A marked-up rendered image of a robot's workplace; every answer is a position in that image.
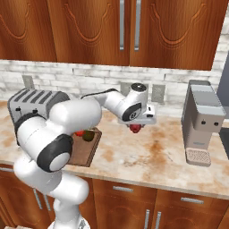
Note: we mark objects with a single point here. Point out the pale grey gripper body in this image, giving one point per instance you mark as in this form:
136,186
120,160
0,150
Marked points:
146,120

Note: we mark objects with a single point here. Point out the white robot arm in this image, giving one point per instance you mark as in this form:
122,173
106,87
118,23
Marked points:
71,116

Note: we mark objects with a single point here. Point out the red bell pepper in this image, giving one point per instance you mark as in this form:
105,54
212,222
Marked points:
135,128

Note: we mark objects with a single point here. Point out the dark green avocado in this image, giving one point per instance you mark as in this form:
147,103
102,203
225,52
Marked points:
88,136

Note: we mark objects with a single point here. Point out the brown wooden cutting board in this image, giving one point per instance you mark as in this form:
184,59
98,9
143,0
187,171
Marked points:
85,150

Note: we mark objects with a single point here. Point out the red tomato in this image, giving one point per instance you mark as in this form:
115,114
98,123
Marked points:
79,133

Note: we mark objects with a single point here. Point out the grey coffee machine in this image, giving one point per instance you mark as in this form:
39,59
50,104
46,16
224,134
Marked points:
200,119

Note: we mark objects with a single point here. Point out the brown wooden drawer front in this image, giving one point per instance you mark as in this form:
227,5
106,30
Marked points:
6,176
214,205
140,192

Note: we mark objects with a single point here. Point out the black hob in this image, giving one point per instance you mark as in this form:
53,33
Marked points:
225,143

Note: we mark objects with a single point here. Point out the grey appliance panel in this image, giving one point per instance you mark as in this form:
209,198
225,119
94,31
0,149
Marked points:
224,83

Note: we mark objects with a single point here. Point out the silver four-slot toaster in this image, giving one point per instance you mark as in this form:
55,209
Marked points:
32,100

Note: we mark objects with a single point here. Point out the grey wall outlet plate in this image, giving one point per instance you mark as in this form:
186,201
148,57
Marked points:
27,81
158,93
125,88

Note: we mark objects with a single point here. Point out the brown wooden wall cupboard door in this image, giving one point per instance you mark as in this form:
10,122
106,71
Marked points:
23,29
179,32
89,29

